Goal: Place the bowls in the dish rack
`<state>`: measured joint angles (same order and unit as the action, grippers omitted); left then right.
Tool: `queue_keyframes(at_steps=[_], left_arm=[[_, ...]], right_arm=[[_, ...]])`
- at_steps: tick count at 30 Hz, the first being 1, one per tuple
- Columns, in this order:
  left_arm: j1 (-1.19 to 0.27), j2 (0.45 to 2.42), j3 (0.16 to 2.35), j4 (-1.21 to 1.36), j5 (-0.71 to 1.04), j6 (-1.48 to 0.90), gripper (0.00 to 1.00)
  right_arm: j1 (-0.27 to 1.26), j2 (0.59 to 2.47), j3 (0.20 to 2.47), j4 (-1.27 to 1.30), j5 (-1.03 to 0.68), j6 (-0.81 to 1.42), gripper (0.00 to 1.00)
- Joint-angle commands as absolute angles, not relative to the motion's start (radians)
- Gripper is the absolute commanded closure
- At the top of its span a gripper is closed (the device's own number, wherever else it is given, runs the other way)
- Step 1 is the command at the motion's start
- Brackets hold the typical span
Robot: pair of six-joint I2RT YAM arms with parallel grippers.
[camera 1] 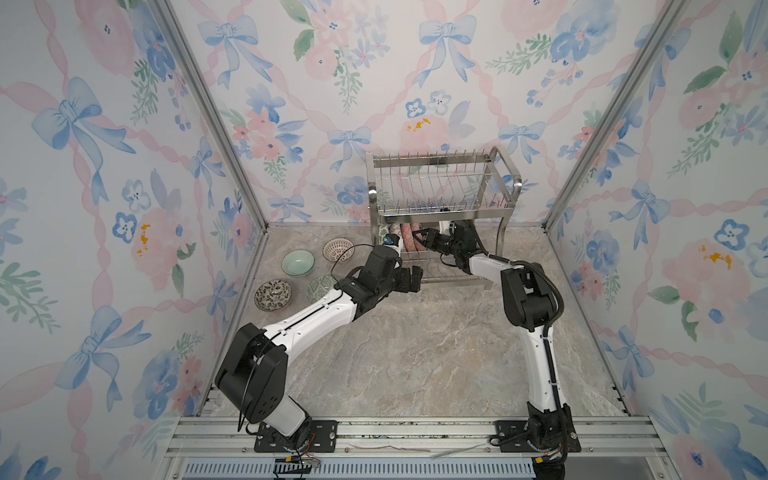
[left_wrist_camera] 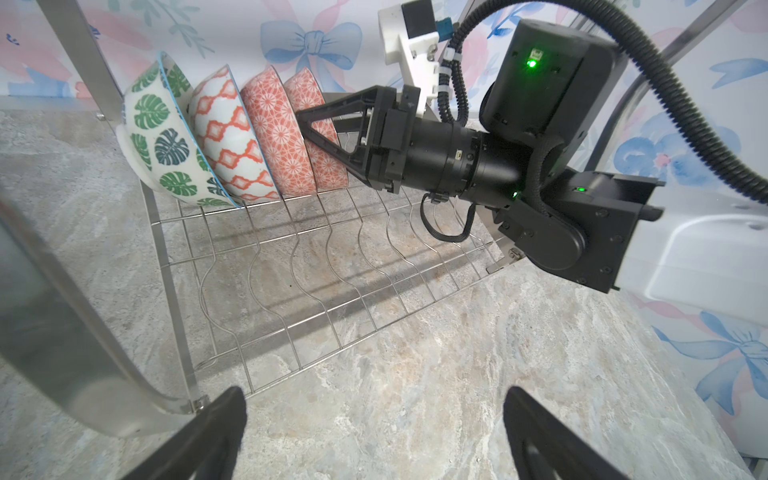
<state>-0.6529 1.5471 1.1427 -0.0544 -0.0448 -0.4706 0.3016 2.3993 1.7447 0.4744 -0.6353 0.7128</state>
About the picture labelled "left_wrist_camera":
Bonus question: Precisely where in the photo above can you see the green leaf pattern bowl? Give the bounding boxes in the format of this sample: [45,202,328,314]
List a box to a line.
[115,52,236,207]

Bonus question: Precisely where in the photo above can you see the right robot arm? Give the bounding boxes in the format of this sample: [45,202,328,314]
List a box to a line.
[297,20,767,324]

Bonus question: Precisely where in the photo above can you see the right aluminium frame post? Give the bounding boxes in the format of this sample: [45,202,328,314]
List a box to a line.
[584,0,746,171]

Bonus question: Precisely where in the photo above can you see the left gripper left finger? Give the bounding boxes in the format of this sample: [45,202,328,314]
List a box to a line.
[125,387,247,479]

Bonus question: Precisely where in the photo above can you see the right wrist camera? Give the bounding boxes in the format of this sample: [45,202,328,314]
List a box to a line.
[378,0,454,116]

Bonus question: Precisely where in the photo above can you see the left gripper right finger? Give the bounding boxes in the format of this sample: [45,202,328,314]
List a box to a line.
[503,386,626,480]

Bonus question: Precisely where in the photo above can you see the black corrugated cable conduit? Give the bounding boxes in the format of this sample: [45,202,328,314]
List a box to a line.
[436,0,768,205]

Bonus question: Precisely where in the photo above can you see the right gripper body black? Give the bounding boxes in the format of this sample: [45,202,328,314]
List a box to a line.
[358,87,528,208]

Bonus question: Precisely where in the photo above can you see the blue triangle pattern bowl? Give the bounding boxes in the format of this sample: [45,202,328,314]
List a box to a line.
[187,65,280,203]

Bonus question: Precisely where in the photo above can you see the steel two-tier dish rack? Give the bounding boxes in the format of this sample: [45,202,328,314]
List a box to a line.
[0,0,523,438]

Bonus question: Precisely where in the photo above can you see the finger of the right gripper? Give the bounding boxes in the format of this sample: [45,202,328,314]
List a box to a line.
[299,125,376,190]
[296,86,396,128]

